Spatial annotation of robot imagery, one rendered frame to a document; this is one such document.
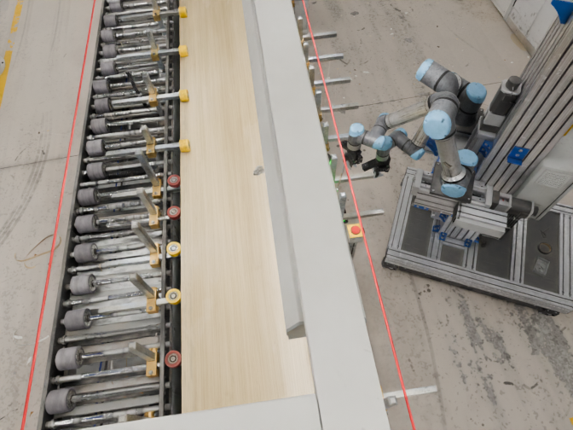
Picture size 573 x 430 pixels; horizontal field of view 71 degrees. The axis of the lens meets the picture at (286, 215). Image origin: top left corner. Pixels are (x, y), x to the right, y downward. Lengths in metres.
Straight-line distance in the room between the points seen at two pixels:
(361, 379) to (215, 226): 1.95
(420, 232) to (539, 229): 0.88
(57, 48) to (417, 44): 4.02
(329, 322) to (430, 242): 2.68
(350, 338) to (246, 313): 1.66
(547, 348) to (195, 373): 2.41
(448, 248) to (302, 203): 2.68
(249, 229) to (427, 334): 1.54
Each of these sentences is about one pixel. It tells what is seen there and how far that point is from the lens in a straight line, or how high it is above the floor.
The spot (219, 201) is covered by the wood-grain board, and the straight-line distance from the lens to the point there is 2.44.
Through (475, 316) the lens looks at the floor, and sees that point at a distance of 3.30.
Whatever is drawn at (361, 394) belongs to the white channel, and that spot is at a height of 2.46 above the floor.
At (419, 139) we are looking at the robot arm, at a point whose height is 1.22.
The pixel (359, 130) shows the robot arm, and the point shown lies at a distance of 2.14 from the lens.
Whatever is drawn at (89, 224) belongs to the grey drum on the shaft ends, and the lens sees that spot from 2.70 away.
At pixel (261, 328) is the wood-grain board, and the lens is 2.11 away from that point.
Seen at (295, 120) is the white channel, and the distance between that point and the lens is 0.65.
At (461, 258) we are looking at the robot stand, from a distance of 3.19.
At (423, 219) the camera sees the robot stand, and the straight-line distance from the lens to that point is 3.25.
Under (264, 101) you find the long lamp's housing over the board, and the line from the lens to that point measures 0.80.
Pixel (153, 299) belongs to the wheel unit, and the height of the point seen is 0.86.
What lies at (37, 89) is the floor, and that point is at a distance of 5.16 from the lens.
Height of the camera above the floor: 2.94
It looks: 60 degrees down
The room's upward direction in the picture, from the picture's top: 4 degrees counter-clockwise
